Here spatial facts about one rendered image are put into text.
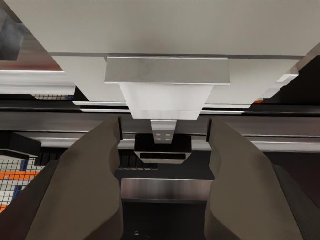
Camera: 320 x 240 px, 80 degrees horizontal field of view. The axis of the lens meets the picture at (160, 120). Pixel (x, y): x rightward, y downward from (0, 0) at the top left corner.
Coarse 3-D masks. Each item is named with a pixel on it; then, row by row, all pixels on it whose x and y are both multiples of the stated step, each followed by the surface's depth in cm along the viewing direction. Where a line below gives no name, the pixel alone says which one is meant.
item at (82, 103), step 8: (80, 96) 22; (80, 104) 22; (88, 104) 22; (96, 104) 22; (104, 104) 22; (112, 104) 22; (120, 104) 22; (200, 112) 24; (208, 112) 24; (216, 112) 24; (224, 112) 24; (232, 112) 24; (240, 112) 24
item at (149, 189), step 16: (128, 192) 20; (144, 192) 20; (160, 192) 20; (176, 192) 20; (192, 192) 20; (208, 192) 20; (128, 208) 19; (144, 208) 19; (160, 208) 19; (176, 208) 19; (192, 208) 18; (128, 224) 18; (144, 224) 18; (160, 224) 18; (176, 224) 18; (192, 224) 18
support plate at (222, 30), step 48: (48, 0) 10; (96, 0) 10; (144, 0) 10; (192, 0) 10; (240, 0) 9; (288, 0) 9; (48, 48) 13; (96, 48) 13; (144, 48) 13; (192, 48) 13; (240, 48) 13; (288, 48) 13; (96, 96) 20; (240, 96) 19
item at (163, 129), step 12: (156, 120) 26; (168, 120) 26; (156, 132) 32; (168, 132) 31; (144, 144) 40; (156, 144) 40; (168, 144) 40; (180, 144) 40; (144, 156) 40; (156, 156) 40; (168, 156) 40; (180, 156) 40
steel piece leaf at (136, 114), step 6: (132, 114) 24; (138, 114) 24; (144, 114) 24; (150, 114) 24; (156, 114) 24; (162, 114) 24; (168, 114) 24; (174, 114) 24; (180, 114) 24; (186, 114) 24; (192, 114) 24; (198, 114) 24
